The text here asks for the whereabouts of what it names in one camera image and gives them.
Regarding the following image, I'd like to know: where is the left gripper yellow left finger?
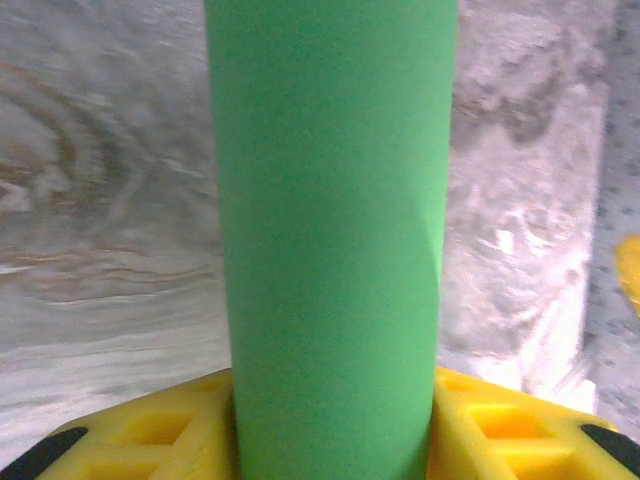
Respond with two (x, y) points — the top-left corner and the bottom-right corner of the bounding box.
(0, 367), (242, 480)

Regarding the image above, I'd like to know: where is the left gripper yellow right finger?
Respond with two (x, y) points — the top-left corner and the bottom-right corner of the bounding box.
(428, 364), (640, 480)

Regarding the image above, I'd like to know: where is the green paper sheet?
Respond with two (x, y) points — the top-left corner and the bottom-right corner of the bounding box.
(204, 0), (459, 480)

